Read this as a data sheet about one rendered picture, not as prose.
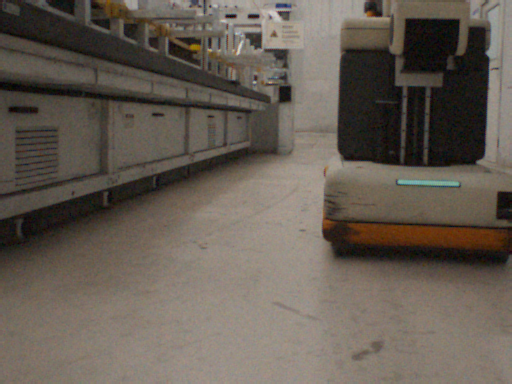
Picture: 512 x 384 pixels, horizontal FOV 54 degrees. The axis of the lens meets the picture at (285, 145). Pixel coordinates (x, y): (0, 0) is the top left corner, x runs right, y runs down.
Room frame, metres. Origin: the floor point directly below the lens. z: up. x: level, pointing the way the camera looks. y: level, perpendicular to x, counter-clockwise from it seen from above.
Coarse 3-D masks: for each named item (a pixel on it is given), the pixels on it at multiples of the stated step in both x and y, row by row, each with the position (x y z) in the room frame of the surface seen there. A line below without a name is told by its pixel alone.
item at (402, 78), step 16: (416, 32) 1.53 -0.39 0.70; (432, 32) 1.53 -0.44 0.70; (448, 32) 1.53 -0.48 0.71; (480, 32) 1.66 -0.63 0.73; (416, 48) 1.56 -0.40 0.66; (432, 48) 1.55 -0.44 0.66; (448, 48) 1.55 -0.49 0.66; (480, 48) 1.66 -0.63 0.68; (400, 64) 1.74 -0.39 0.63; (416, 64) 1.61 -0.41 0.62; (432, 64) 1.60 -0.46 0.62; (448, 64) 1.73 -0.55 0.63; (464, 64) 1.66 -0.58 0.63; (480, 64) 1.66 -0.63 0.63; (400, 80) 1.74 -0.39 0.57; (416, 80) 1.74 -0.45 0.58; (432, 80) 1.73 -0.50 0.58
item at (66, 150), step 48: (0, 96) 1.55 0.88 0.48; (48, 96) 1.81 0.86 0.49; (0, 144) 1.55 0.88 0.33; (48, 144) 1.81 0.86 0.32; (96, 144) 2.18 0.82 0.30; (144, 144) 2.74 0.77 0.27; (192, 144) 3.56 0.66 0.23; (240, 144) 5.42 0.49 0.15; (0, 192) 1.55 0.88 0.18; (48, 192) 1.75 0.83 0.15; (96, 192) 2.17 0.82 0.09; (0, 240) 1.53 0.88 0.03
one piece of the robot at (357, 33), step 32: (352, 32) 1.85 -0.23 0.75; (384, 32) 1.84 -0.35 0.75; (352, 64) 1.85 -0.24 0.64; (384, 64) 1.84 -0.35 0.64; (352, 96) 1.85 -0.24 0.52; (384, 96) 1.84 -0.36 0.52; (416, 96) 1.76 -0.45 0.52; (448, 96) 1.82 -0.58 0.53; (480, 96) 1.81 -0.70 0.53; (352, 128) 1.85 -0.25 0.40; (384, 128) 1.77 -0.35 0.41; (416, 128) 1.76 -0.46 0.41; (448, 128) 1.82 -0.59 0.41; (480, 128) 1.81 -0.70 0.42; (352, 160) 1.87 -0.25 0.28; (384, 160) 1.80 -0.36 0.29; (416, 160) 1.79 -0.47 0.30; (448, 160) 1.84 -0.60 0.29
